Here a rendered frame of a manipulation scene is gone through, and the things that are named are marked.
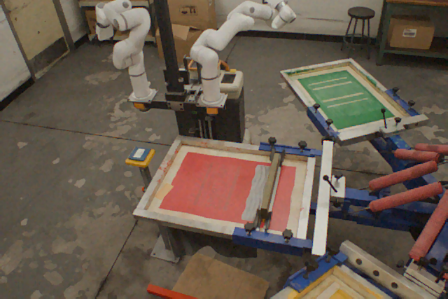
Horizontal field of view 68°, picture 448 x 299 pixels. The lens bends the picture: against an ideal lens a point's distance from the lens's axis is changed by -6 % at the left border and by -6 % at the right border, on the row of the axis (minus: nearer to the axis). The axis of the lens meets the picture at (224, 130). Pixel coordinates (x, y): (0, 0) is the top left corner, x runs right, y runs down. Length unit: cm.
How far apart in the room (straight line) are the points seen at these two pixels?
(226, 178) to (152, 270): 112
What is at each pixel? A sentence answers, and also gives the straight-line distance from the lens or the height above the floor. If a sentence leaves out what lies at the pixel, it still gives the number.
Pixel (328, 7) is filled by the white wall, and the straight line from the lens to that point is 521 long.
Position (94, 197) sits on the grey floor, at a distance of 327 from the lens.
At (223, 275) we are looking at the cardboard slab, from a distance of 255.
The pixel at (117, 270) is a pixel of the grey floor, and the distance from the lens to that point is 275.
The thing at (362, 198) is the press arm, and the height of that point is 104.
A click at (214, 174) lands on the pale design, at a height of 96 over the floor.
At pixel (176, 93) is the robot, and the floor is 117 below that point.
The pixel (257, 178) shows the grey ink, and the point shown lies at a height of 96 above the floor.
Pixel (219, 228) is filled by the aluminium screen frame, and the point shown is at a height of 99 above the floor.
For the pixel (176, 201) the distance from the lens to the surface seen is 174.
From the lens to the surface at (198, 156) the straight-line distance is 193.
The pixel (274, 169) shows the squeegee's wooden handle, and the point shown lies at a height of 106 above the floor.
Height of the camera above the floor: 227
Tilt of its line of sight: 39 degrees down
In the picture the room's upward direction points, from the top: 5 degrees counter-clockwise
